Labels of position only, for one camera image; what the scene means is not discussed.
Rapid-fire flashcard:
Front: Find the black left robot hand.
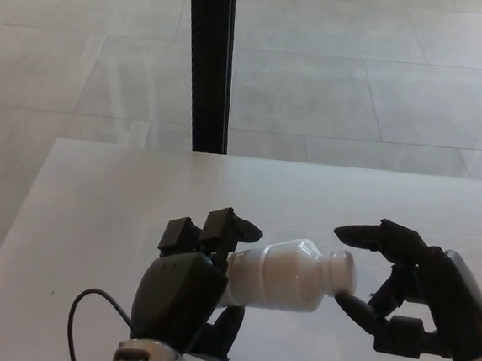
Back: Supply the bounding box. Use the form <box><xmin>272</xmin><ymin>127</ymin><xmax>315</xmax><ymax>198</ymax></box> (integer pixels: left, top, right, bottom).
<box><xmin>127</xmin><ymin>199</ymin><xmax>266</xmax><ymax>361</ymax></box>

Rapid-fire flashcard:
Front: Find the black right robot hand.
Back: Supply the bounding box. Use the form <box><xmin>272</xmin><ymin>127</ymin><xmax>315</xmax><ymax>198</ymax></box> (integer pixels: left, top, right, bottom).
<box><xmin>323</xmin><ymin>214</ymin><xmax>482</xmax><ymax>361</ymax></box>

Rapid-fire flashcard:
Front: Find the white plastic bottle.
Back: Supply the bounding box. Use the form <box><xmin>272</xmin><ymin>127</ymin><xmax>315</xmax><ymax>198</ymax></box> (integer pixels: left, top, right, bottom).
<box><xmin>212</xmin><ymin>231</ymin><xmax>342</xmax><ymax>317</ymax></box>

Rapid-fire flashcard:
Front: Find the white bottle cap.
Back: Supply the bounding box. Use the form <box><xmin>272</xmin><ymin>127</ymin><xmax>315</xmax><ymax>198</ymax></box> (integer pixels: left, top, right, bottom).
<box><xmin>326</xmin><ymin>248</ymin><xmax>362</xmax><ymax>300</ymax></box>

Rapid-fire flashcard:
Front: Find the black vertical frame post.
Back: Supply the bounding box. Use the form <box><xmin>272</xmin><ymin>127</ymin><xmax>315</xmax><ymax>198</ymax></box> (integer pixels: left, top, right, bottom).
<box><xmin>174</xmin><ymin>0</ymin><xmax>241</xmax><ymax>155</ymax></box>

